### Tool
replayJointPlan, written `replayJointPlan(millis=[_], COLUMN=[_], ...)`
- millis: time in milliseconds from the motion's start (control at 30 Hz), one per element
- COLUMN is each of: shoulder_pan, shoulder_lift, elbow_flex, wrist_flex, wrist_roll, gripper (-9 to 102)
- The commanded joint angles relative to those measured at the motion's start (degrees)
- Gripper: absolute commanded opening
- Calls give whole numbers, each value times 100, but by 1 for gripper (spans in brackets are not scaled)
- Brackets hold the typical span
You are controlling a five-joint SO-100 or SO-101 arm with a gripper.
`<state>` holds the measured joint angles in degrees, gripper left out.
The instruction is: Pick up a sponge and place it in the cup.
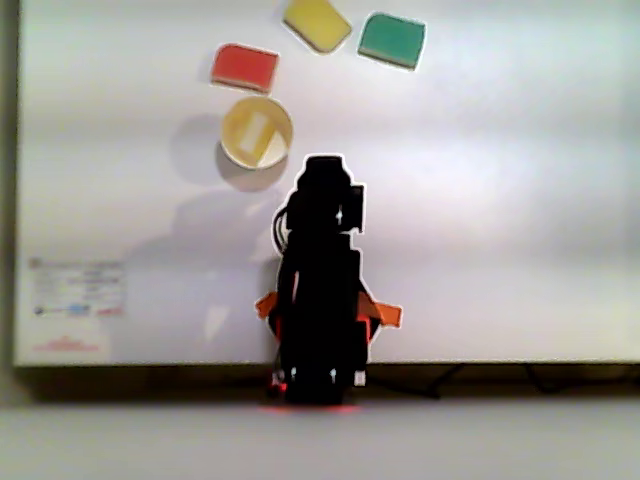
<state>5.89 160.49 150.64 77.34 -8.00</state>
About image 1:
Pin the yellow sponge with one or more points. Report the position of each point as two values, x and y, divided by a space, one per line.
316 22
245 122

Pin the green sponge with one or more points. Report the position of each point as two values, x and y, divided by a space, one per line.
392 40

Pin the orange tape strip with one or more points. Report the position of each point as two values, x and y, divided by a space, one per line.
389 315
267 305

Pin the red sponge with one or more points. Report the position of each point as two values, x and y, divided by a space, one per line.
244 66

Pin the white product label sticker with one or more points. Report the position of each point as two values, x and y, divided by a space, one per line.
75 287

